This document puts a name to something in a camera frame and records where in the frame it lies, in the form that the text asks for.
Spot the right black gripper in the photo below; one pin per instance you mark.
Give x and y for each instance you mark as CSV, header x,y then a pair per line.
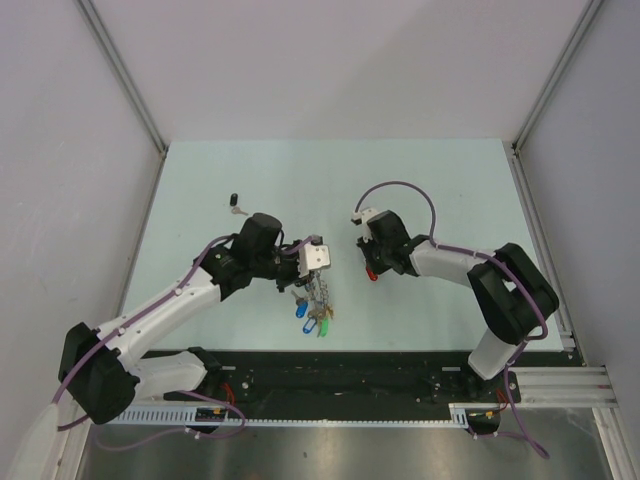
x,y
366,247

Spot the white slotted cable duct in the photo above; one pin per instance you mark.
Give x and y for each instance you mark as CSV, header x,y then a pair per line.
x,y
456,416

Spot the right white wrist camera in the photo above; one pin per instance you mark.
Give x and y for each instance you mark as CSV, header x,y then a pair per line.
x,y
361,218

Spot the key with red tag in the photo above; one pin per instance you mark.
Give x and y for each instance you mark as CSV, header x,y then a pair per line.
x,y
371,275

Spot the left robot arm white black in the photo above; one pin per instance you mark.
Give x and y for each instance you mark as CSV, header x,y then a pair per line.
x,y
105,369

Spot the key with black tag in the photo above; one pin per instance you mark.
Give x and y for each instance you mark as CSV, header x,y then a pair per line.
x,y
234,205

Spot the silver disc keyring with keys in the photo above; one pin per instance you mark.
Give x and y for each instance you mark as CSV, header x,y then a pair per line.
x,y
313,305

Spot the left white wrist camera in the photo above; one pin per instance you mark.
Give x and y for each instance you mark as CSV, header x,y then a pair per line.
x,y
313,256

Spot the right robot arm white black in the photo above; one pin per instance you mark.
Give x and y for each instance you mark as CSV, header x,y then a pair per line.
x,y
512,294

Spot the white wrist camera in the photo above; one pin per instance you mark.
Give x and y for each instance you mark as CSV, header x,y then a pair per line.
x,y
361,218
313,256

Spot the left aluminium corner post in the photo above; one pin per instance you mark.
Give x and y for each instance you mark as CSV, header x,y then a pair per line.
x,y
113,57

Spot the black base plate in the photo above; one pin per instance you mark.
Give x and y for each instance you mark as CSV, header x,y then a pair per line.
x,y
438,377

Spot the right aluminium corner post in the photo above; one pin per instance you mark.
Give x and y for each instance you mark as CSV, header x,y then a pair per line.
x,y
561,65

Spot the aluminium corner post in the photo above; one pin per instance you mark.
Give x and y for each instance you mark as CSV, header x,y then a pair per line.
x,y
561,65
113,57

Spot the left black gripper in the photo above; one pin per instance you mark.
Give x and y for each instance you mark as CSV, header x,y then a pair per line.
x,y
294,275

